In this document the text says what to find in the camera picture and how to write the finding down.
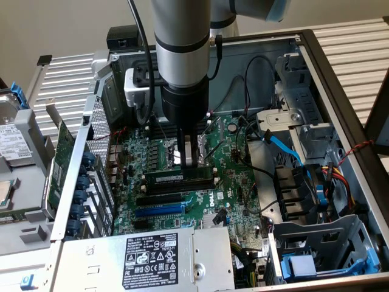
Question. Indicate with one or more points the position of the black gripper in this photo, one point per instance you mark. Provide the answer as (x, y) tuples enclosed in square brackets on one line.
[(185, 103)]

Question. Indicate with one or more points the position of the green RAM stick white label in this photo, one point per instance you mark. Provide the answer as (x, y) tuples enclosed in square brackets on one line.
[(164, 176)]

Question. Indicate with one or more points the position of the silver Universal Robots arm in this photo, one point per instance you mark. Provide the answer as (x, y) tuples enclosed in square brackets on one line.
[(182, 30)]

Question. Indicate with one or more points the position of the thin steel locking lever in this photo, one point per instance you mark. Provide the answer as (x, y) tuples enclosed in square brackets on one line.
[(211, 126), (216, 151)]

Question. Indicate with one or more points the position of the silver CPU socket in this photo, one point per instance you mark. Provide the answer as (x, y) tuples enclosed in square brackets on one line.
[(173, 149)]

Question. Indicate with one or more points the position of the round coin cell battery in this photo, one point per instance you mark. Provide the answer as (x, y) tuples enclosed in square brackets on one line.
[(232, 127)]

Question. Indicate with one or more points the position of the black box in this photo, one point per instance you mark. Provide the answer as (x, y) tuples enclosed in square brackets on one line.
[(121, 35)]

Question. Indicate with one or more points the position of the green Dell motherboard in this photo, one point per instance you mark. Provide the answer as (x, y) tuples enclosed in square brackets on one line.
[(243, 182)]

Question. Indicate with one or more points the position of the open grey PC case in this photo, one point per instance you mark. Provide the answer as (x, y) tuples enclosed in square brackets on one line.
[(261, 39)]

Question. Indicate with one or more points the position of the long black expansion slot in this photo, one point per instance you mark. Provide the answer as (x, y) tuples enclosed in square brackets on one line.
[(159, 199)]

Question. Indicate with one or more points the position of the blue expansion slot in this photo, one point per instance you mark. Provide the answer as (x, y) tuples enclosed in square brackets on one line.
[(159, 210)]

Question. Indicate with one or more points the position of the blue round slot latch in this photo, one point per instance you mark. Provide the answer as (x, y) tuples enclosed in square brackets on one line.
[(81, 196), (83, 182), (73, 227), (88, 158), (78, 211)]

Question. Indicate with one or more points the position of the silver chipset heatsink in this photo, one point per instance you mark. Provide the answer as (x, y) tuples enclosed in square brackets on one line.
[(208, 222)]

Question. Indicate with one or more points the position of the short black expansion slot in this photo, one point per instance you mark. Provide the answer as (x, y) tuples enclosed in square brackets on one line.
[(141, 225)]

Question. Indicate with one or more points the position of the grey metal disk bay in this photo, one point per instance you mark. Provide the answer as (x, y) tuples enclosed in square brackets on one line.
[(313, 134)]

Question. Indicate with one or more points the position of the green graphics card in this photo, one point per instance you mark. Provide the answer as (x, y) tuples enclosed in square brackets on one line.
[(62, 152)]

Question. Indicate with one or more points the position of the blue plastic fan clip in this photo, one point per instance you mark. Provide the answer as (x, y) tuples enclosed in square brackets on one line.
[(321, 197)]

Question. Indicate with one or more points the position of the silver hard disk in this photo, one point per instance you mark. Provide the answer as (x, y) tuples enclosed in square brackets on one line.
[(12, 141)]

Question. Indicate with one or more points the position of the large grey disk cage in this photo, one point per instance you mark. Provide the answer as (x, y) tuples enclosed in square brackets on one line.
[(319, 231)]

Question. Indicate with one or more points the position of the silver power supply unit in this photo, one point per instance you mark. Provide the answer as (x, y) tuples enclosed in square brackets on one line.
[(91, 264)]

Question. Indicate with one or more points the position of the dark brown panel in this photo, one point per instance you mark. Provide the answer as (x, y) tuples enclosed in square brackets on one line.
[(380, 121)]

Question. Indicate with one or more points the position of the square silver CPU chip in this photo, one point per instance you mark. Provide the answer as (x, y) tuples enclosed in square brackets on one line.
[(4, 193)]

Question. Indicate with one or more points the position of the blue plastic release tab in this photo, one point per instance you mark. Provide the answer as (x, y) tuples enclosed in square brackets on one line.
[(27, 282)]

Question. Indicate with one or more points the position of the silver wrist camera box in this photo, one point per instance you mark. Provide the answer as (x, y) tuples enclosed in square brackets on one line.
[(133, 91)]

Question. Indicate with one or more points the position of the blue hard disk rail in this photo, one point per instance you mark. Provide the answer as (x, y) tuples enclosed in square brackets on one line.
[(19, 94)]

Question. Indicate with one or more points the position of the blue plastic disk bracket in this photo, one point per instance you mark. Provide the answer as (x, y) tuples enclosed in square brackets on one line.
[(301, 264)]

